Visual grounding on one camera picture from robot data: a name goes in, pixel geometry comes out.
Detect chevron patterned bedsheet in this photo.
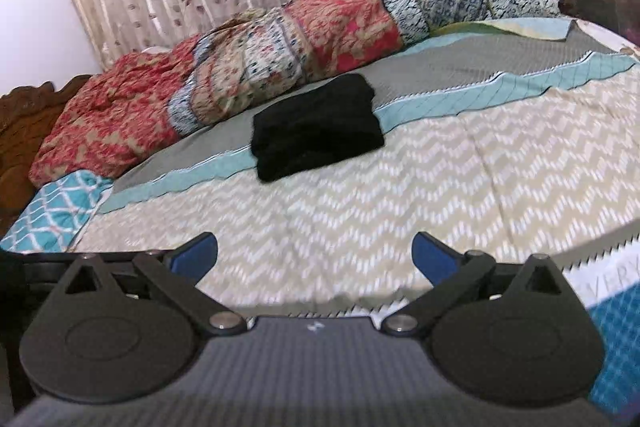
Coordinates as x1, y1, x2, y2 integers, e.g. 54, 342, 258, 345
69, 16, 640, 423

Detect carved wooden headboard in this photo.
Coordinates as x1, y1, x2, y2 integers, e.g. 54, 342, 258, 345
0, 75, 91, 236

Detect teal lattice pillow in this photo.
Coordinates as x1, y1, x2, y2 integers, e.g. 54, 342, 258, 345
1, 170, 113, 255

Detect red floral quilt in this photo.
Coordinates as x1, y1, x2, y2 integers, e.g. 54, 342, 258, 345
28, 0, 560, 186

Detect black pants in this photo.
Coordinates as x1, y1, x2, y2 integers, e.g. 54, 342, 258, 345
250, 74, 385, 183

